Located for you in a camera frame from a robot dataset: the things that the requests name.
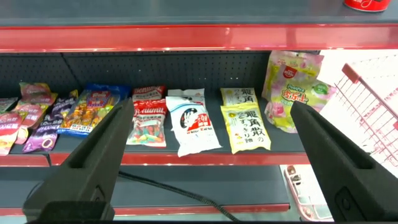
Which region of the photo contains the purple candy pack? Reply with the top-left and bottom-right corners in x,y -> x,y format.
22,114 -> 63,154
50,90 -> 80,118

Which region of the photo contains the red drink can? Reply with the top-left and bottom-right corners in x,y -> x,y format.
343,0 -> 392,13

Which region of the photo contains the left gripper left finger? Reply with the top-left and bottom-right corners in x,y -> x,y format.
22,98 -> 136,222

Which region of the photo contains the blue candy bag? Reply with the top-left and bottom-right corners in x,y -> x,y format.
56,83 -> 131,139

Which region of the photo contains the pink shopping cart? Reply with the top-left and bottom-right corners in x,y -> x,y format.
284,54 -> 398,222

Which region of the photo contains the pink gummy pack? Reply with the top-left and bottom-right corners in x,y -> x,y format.
0,111 -> 24,157
19,82 -> 58,106
12,103 -> 50,145

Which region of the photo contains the black shop shelf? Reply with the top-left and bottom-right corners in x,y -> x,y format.
0,0 -> 398,219

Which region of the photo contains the green pink candy bag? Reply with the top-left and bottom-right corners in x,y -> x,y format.
261,50 -> 325,102
264,78 -> 338,134

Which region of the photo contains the red white candy pack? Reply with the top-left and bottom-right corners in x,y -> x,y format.
131,85 -> 167,102
126,98 -> 169,148

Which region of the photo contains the white candy bag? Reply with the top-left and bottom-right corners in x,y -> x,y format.
165,95 -> 223,158
167,88 -> 206,108

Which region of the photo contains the yellow candy pack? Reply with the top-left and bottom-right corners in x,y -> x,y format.
220,102 -> 272,155
220,87 -> 259,107

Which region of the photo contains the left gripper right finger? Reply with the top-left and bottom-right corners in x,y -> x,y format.
290,100 -> 398,222

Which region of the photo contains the black cable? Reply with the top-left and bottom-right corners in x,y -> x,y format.
118,170 -> 242,222

